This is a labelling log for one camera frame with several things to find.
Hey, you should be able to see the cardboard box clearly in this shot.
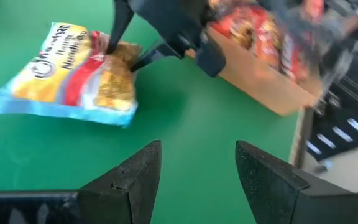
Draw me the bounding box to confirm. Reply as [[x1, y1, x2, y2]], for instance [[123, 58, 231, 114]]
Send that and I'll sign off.
[[185, 26, 324, 116]]

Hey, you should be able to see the Maruchan beef ramen packet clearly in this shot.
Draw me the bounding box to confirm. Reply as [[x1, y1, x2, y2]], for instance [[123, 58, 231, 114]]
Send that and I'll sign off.
[[0, 21, 142, 128]]

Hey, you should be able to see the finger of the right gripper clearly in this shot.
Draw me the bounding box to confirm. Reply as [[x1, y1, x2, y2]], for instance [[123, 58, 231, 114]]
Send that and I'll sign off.
[[106, 0, 135, 55], [131, 43, 180, 72]]

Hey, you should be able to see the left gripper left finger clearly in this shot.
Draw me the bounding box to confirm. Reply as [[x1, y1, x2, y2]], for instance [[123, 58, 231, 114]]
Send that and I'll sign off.
[[0, 140, 162, 224]]

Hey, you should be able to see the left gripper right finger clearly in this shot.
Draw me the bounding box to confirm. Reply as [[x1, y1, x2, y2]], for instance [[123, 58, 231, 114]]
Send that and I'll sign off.
[[235, 140, 358, 224]]

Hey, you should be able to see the green table mat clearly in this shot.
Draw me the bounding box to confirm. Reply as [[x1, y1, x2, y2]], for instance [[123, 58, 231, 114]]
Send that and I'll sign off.
[[0, 0, 307, 224]]

